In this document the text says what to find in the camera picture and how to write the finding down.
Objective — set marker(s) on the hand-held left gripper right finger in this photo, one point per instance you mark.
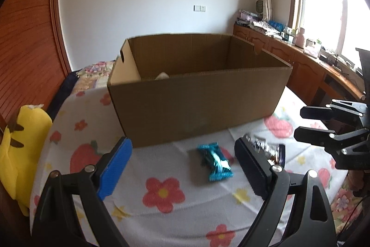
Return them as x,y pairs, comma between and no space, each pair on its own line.
251,167

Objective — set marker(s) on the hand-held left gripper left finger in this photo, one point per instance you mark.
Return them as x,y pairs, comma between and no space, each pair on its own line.
115,167

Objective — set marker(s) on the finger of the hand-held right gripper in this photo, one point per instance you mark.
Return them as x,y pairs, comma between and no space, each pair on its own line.
326,112
318,134

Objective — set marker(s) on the crinkled silver snack packet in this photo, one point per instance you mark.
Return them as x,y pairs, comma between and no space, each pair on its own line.
266,148

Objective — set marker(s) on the teal foil snack packet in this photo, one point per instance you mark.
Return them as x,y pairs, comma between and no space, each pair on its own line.
215,161

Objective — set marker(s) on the brown cardboard box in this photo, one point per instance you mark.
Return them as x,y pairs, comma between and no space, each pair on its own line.
196,108

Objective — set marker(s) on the person's right hand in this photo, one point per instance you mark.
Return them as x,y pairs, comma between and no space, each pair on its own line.
358,182

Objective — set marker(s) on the white strawberry print blanket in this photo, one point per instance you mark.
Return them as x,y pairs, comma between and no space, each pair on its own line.
162,166

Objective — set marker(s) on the long wooden cabinet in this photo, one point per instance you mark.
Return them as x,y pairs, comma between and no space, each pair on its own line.
300,67

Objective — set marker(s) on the pink bottle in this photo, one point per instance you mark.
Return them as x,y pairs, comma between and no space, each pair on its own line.
300,38

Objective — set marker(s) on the dark blue cloth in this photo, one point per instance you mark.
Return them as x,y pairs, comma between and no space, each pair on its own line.
62,93

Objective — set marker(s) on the yellow plush toy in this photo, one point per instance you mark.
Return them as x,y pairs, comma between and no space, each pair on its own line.
23,148

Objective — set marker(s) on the floral patchwork quilt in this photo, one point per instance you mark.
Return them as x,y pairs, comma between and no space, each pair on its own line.
92,73

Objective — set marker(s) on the blue box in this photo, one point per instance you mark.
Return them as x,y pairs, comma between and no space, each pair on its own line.
276,24

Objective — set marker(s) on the white packet inside box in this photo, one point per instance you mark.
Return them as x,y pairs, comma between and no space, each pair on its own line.
162,76

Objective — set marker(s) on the folded floral cloth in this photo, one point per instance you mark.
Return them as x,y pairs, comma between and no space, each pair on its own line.
264,27

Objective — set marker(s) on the wooden framed window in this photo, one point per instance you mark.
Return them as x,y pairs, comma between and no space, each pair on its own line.
323,4

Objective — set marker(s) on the stack of flat boxes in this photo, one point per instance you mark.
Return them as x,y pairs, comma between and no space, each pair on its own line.
247,17

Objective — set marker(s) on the small grey fan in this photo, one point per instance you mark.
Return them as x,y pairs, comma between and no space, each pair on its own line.
260,6

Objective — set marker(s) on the brown wooden headboard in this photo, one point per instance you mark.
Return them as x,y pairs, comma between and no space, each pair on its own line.
29,47

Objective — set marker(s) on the white wall socket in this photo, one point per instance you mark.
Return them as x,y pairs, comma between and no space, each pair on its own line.
199,8

